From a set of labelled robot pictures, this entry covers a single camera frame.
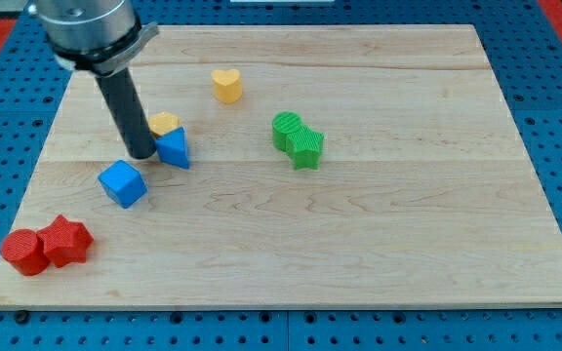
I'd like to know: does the yellow hexagon block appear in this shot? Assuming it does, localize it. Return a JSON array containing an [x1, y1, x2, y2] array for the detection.
[[148, 111, 181, 138]]

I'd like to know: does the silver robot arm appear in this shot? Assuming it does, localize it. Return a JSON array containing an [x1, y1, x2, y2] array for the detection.
[[27, 0, 159, 77]]

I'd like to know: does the yellow heart block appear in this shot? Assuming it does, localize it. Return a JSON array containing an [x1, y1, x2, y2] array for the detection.
[[211, 69, 243, 104]]

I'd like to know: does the wooden board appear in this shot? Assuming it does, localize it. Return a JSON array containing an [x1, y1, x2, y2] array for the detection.
[[0, 24, 562, 311]]

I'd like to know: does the green star block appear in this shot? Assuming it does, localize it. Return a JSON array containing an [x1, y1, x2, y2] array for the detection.
[[286, 126, 324, 170]]

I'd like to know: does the green cylinder block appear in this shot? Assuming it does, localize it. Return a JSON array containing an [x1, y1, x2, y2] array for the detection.
[[272, 111, 302, 151]]

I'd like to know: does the blue triangle block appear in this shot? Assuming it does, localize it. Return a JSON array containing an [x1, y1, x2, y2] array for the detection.
[[155, 127, 190, 169]]

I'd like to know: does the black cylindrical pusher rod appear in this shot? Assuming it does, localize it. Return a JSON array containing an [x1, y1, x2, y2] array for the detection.
[[96, 68, 156, 159]]

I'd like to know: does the blue cube block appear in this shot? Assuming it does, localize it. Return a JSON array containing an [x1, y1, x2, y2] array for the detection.
[[98, 160, 147, 209]]

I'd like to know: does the red star block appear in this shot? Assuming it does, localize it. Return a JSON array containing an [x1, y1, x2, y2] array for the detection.
[[37, 214, 94, 268]]

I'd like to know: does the red cylinder block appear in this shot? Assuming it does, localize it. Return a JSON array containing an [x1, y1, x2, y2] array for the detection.
[[0, 229, 50, 276]]

